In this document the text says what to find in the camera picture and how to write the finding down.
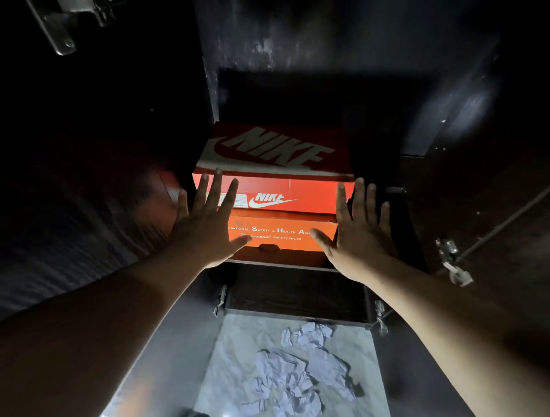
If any orange shoe box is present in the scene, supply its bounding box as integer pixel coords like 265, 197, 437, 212
225, 209, 340, 267

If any red and white shoe box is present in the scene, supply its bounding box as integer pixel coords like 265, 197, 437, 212
192, 122, 356, 215

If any person's right forearm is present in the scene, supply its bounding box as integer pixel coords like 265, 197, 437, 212
365, 257, 550, 417

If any person's right hand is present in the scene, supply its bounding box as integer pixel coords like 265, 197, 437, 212
309, 177, 399, 285

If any white paper pile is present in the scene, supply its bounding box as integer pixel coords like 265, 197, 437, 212
238, 321, 360, 417

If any person's left forearm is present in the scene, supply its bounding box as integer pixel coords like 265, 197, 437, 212
0, 247, 209, 417

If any silver cabinet hinge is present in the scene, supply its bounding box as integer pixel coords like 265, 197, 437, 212
213, 284, 227, 317
434, 238, 474, 288
372, 300, 390, 337
25, 0, 115, 57

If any dark wooden cabinet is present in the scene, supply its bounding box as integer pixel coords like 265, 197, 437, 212
0, 0, 550, 417

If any person's left hand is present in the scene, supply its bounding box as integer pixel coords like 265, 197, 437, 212
167, 167, 253, 270

